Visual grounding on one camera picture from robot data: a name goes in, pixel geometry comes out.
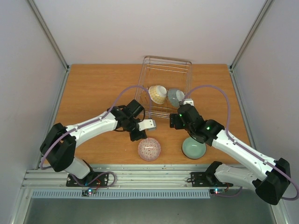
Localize left controller board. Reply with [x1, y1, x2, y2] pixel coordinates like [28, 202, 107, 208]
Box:
[81, 189, 97, 196]

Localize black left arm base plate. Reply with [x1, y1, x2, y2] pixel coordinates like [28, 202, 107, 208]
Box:
[66, 172, 109, 187]

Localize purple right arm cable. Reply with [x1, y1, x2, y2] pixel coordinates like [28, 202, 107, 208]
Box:
[179, 84, 299, 201]

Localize pink patterned bowl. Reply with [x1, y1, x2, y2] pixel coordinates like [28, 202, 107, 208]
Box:
[137, 138, 161, 161]

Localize aluminium frame rails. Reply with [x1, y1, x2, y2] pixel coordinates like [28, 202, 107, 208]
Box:
[9, 0, 299, 224]

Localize pale green bowl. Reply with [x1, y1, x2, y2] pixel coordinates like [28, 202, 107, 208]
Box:
[182, 137, 206, 160]

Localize grey slotted cable duct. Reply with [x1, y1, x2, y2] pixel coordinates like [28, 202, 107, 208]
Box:
[31, 189, 210, 200]

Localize yellow blue patterned bowl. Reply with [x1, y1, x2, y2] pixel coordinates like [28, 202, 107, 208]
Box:
[149, 85, 167, 105]

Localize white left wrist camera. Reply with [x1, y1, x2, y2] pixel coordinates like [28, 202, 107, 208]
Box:
[138, 119, 157, 131]

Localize metal wire dish rack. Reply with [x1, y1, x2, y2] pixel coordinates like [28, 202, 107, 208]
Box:
[135, 56, 192, 119]

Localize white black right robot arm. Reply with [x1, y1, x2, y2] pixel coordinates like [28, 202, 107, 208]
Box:
[170, 104, 291, 205]

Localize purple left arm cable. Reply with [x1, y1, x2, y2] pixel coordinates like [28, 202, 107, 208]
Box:
[39, 85, 152, 187]

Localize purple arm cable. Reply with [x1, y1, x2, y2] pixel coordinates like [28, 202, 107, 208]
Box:
[39, 85, 152, 187]
[179, 84, 299, 201]

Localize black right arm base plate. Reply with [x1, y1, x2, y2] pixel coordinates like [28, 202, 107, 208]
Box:
[189, 172, 233, 188]

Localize grey speckled bowl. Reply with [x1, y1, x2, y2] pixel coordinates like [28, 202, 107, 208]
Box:
[167, 88, 185, 108]

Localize right controller board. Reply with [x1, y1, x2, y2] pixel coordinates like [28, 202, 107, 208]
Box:
[210, 188, 227, 195]

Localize controller board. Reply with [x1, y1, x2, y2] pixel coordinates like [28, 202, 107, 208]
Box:
[81, 189, 97, 196]
[210, 188, 227, 195]

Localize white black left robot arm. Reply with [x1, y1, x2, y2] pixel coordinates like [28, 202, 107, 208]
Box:
[40, 100, 156, 186]

